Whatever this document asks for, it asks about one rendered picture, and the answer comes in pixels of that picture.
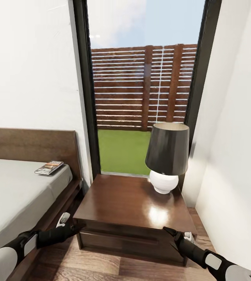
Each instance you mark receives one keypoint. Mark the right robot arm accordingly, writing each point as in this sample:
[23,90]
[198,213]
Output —
[219,267]

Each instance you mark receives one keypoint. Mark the table lamp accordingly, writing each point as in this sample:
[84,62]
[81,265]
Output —
[167,155]

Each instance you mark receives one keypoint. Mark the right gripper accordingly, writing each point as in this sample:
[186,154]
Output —
[182,245]

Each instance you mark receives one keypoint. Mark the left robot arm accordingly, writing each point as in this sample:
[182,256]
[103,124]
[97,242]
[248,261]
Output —
[16,251]

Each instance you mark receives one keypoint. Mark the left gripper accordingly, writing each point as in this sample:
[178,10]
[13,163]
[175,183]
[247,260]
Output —
[60,234]

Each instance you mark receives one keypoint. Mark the bed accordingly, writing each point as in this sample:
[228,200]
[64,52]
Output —
[30,201]

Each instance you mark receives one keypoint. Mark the hardback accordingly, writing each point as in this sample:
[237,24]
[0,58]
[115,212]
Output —
[49,167]

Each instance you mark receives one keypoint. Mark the fixed window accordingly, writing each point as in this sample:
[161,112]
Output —
[142,62]

